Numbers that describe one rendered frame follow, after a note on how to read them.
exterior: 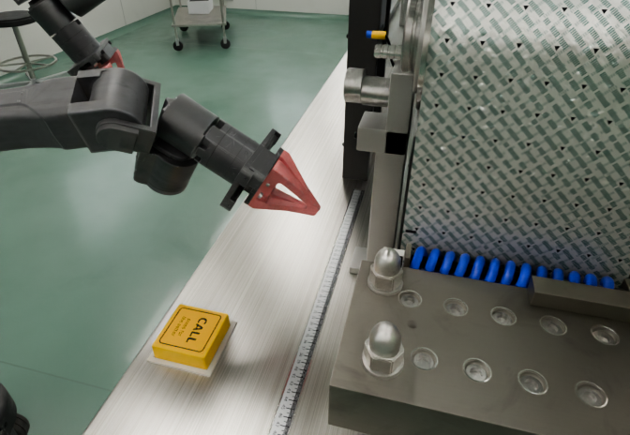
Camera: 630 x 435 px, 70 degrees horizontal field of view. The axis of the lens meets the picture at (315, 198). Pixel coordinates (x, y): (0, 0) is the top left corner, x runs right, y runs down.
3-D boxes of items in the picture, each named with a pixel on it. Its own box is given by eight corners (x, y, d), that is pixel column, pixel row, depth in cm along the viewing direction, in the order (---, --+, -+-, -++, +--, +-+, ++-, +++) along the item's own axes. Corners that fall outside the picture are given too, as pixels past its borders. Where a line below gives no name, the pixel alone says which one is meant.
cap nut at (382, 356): (365, 339, 41) (367, 305, 39) (405, 348, 40) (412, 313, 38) (357, 373, 38) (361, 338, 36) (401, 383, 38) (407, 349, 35)
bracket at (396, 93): (352, 251, 71) (364, 56, 54) (393, 258, 70) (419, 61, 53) (346, 273, 67) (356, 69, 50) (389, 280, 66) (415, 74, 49)
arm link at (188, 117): (154, 102, 47) (182, 80, 52) (140, 145, 52) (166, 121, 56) (210, 139, 48) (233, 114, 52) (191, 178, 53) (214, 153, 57)
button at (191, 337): (182, 315, 60) (179, 302, 59) (231, 325, 59) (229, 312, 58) (154, 358, 55) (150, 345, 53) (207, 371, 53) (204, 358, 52)
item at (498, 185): (399, 250, 53) (420, 102, 43) (620, 286, 49) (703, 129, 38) (399, 252, 53) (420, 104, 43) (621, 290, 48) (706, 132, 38)
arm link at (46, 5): (29, 2, 79) (17, 9, 75) (59, -21, 78) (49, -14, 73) (61, 37, 83) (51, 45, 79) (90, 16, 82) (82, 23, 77)
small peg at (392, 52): (376, 45, 46) (375, 41, 45) (403, 47, 46) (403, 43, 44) (374, 59, 47) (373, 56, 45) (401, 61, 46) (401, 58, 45)
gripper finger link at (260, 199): (298, 240, 54) (232, 197, 53) (313, 206, 60) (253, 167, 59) (328, 204, 50) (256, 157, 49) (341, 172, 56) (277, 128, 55)
